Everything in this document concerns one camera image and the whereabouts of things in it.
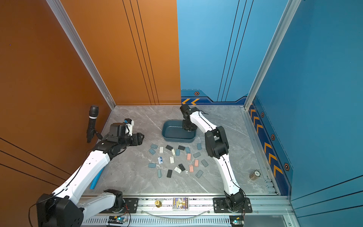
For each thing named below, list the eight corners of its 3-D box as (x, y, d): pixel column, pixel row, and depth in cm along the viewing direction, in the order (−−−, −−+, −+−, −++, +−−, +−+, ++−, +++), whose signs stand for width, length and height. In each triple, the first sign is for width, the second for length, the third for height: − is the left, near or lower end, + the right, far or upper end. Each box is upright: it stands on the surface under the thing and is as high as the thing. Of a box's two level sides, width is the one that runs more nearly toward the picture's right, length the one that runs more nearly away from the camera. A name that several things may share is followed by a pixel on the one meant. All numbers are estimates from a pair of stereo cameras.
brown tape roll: (252, 181, 83) (256, 177, 78) (247, 175, 85) (252, 172, 80) (257, 178, 84) (261, 174, 79) (252, 173, 86) (257, 168, 81)
